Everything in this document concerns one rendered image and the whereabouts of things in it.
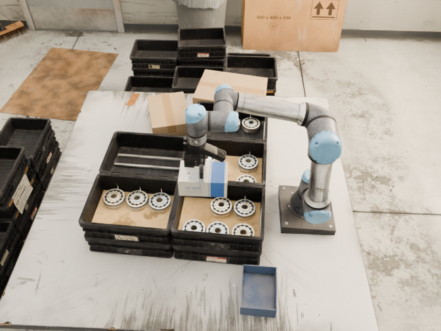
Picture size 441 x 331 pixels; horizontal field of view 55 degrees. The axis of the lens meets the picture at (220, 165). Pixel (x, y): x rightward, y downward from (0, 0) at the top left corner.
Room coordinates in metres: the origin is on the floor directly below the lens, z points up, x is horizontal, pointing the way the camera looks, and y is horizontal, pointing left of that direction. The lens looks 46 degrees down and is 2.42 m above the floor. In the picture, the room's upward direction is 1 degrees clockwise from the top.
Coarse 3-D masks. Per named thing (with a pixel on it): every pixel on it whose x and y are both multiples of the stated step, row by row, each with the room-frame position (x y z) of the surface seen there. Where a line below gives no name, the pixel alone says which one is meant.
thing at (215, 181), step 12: (180, 168) 1.20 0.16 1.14; (192, 168) 1.20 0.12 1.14; (204, 168) 1.20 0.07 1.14; (216, 168) 1.20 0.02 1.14; (180, 180) 1.14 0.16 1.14; (204, 180) 1.14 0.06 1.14; (216, 180) 1.14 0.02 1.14; (180, 192) 1.13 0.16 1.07; (192, 192) 1.13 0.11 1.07; (204, 192) 1.13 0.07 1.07; (216, 192) 1.13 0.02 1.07
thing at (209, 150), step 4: (208, 144) 1.20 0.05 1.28; (204, 148) 1.17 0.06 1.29; (208, 148) 1.18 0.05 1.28; (212, 148) 1.18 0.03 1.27; (216, 148) 1.19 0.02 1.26; (200, 152) 1.16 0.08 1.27; (204, 152) 1.16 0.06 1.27; (208, 152) 1.16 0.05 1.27; (212, 152) 1.16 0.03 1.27; (216, 152) 1.17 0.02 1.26; (220, 152) 1.18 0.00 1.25; (224, 152) 1.19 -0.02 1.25; (212, 156) 1.16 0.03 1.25; (216, 156) 1.16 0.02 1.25; (220, 156) 1.16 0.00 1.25; (224, 156) 1.17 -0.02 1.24; (220, 160) 1.16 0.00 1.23
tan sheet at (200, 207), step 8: (184, 200) 1.28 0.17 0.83; (192, 200) 1.28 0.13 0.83; (200, 200) 1.28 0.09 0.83; (208, 200) 1.28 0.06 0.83; (184, 208) 1.23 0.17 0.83; (192, 208) 1.23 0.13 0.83; (200, 208) 1.23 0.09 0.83; (208, 208) 1.23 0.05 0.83; (232, 208) 1.23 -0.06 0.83; (256, 208) 1.24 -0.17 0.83; (184, 216) 1.19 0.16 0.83; (192, 216) 1.19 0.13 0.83; (200, 216) 1.19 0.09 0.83; (208, 216) 1.19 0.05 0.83; (232, 216) 1.19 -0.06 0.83; (256, 216) 1.19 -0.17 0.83; (208, 224) 1.14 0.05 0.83; (232, 224) 1.14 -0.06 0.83; (248, 224) 1.14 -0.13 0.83; (256, 224) 1.14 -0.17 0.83; (256, 232) 1.10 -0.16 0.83
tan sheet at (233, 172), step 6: (228, 156) 1.58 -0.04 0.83; (234, 156) 1.58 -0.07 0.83; (228, 162) 1.54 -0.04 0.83; (234, 162) 1.54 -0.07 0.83; (228, 168) 1.49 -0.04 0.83; (234, 168) 1.49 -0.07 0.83; (258, 168) 1.50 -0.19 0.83; (228, 174) 1.45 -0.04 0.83; (234, 174) 1.45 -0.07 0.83; (240, 174) 1.45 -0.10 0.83; (246, 174) 1.45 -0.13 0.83; (252, 174) 1.45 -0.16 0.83; (258, 174) 1.45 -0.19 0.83; (228, 180) 1.41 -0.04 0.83; (234, 180) 1.41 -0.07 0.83; (258, 180) 1.41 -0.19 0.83
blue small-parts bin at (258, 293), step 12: (252, 276) 0.95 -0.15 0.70; (264, 276) 0.95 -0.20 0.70; (276, 276) 0.91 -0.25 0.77; (252, 288) 0.89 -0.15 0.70; (264, 288) 0.89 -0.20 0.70; (276, 288) 0.86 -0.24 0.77; (240, 300) 0.83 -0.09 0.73; (252, 300) 0.84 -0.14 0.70; (264, 300) 0.84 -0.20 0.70; (276, 300) 0.81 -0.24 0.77; (240, 312) 0.77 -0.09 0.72; (252, 312) 0.77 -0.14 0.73; (264, 312) 0.77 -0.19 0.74
